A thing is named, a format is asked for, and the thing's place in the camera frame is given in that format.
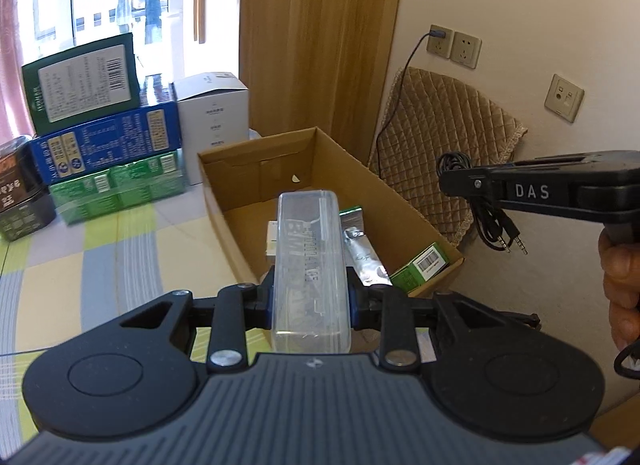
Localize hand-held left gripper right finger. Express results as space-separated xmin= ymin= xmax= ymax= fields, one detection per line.
xmin=346 ymin=267 xmax=506 ymax=372

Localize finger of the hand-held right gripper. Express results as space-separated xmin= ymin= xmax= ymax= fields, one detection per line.
xmin=439 ymin=166 xmax=501 ymax=201
xmin=500 ymin=154 xmax=584 ymax=169

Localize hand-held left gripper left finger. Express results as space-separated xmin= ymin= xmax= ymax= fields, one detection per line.
xmin=120 ymin=267 xmax=276 ymax=372

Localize black audio cable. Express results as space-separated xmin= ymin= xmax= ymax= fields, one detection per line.
xmin=437 ymin=152 xmax=530 ymax=256

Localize clear plastic bag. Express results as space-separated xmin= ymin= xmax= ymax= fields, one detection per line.
xmin=338 ymin=204 xmax=394 ymax=287

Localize clear plastic case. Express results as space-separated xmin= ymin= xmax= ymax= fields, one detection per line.
xmin=270 ymin=190 xmax=353 ymax=355

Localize white medicine box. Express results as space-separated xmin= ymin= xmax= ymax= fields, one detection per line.
xmin=263 ymin=220 xmax=281 ymax=259

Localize green medicine box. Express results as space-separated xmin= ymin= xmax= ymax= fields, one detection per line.
xmin=388 ymin=242 xmax=451 ymax=296

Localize cardboard box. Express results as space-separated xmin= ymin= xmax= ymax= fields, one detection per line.
xmin=197 ymin=126 xmax=465 ymax=332

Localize checked cloth desktop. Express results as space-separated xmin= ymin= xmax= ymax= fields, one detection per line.
xmin=0 ymin=184 xmax=282 ymax=446

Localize person's right hand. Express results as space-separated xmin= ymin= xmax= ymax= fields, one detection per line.
xmin=597 ymin=230 xmax=640 ymax=351

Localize brown quilted cushion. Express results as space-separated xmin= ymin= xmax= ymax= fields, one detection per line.
xmin=367 ymin=66 xmax=529 ymax=249

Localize green wrapped packs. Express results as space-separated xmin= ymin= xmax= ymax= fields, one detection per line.
xmin=48 ymin=150 xmax=186 ymax=226

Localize white carton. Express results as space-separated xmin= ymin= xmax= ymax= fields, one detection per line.
xmin=172 ymin=72 xmax=251 ymax=187

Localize wooden cabinet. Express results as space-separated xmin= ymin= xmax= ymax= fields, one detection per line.
xmin=239 ymin=0 xmax=407 ymax=173

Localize large blue box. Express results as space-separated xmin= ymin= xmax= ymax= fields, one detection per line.
xmin=28 ymin=100 xmax=181 ymax=186

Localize brown black food package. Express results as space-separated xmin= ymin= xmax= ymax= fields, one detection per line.
xmin=0 ymin=134 xmax=42 ymax=212

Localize large dark green box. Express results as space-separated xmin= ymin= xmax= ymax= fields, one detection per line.
xmin=20 ymin=32 xmax=142 ymax=137

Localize pink curtain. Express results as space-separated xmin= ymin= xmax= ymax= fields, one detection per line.
xmin=0 ymin=0 xmax=37 ymax=142

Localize beige wall data socket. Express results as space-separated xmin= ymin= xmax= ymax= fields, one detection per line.
xmin=544 ymin=73 xmax=585 ymax=122

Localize dark charging cable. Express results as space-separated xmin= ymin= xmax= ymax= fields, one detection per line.
xmin=375 ymin=30 xmax=446 ymax=167

